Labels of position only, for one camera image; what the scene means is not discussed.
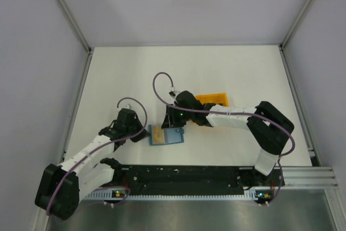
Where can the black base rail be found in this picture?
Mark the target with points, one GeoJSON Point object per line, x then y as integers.
{"type": "Point", "coordinates": [192, 180]}

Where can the aluminium frame rail front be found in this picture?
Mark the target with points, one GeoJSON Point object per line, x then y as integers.
{"type": "Point", "coordinates": [309, 178]}

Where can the aluminium frame post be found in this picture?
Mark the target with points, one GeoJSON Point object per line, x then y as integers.
{"type": "Point", "coordinates": [74, 25]}
{"type": "Point", "coordinates": [296, 23]}

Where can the blue leather card holder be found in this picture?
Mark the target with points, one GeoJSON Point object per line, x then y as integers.
{"type": "Point", "coordinates": [172, 136]}

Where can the gold credit card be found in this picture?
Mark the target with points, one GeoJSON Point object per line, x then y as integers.
{"type": "Point", "coordinates": [158, 136]}

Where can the right aluminium frame post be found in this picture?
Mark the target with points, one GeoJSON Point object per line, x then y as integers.
{"type": "Point", "coordinates": [296, 23]}

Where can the white cable duct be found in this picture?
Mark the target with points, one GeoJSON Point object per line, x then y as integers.
{"type": "Point", "coordinates": [115, 195]}

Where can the left aluminium frame post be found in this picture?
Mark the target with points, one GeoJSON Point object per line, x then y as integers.
{"type": "Point", "coordinates": [74, 25]}

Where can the yellow plastic bin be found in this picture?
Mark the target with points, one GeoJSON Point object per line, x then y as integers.
{"type": "Point", "coordinates": [205, 102]}

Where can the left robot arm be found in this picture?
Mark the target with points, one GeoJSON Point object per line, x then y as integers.
{"type": "Point", "coordinates": [64, 186]}

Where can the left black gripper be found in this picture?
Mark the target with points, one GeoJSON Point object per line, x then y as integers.
{"type": "Point", "coordinates": [144, 134]}

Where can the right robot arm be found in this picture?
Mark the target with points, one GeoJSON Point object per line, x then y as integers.
{"type": "Point", "coordinates": [270, 128]}

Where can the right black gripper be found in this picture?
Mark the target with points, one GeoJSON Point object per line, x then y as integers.
{"type": "Point", "coordinates": [171, 120]}

